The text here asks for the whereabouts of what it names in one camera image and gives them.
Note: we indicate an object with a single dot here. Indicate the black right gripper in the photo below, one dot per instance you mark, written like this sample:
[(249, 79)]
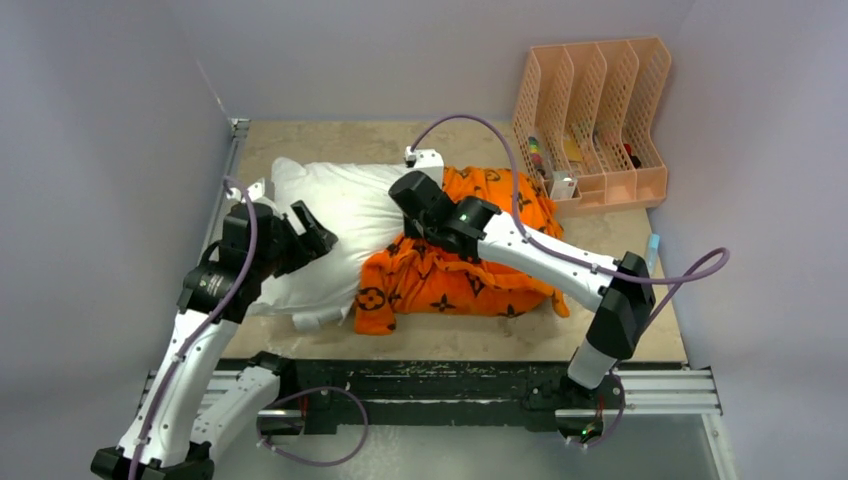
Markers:
[(411, 229)]

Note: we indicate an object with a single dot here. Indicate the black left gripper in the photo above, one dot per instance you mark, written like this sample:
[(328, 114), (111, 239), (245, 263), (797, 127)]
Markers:
[(316, 238)]

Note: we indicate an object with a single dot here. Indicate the white pillow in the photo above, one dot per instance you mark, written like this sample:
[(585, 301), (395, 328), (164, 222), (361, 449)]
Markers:
[(352, 202)]

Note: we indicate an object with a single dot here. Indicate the orange patterned pillowcase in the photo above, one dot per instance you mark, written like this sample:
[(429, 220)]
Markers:
[(412, 277)]

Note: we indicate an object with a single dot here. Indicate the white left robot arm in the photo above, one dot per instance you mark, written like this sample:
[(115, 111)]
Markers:
[(171, 437)]

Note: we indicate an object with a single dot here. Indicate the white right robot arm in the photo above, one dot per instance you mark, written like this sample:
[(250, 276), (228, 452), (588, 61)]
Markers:
[(617, 291)]

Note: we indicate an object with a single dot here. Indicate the set of coloured markers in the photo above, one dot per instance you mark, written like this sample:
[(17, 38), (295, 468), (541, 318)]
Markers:
[(538, 160)]

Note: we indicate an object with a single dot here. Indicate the small white red box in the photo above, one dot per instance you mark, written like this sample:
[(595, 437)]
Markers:
[(563, 185)]

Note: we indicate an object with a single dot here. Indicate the yellow notepad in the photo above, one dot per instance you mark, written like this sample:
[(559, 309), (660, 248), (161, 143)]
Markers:
[(572, 150)]

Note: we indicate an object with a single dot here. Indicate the pink desk file organizer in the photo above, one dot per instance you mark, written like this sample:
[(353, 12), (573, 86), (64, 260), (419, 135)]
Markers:
[(603, 94)]

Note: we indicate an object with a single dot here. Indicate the red black round object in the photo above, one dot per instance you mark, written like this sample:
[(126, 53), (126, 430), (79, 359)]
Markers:
[(634, 159)]

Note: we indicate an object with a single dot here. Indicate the light blue glue stick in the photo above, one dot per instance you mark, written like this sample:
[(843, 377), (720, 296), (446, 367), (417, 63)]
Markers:
[(652, 252)]

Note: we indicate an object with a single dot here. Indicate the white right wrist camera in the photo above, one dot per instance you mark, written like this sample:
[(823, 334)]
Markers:
[(428, 161)]

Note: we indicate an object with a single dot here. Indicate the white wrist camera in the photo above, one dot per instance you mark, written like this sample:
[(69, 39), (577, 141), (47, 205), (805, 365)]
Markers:
[(428, 161), (260, 192)]

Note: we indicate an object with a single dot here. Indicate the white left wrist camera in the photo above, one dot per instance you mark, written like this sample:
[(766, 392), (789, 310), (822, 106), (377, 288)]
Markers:
[(260, 192)]

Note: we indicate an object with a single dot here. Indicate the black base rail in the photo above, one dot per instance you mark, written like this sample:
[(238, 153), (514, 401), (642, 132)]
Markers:
[(534, 395)]

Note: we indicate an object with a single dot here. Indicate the aluminium frame rails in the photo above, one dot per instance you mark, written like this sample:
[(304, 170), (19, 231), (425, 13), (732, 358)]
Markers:
[(647, 391)]

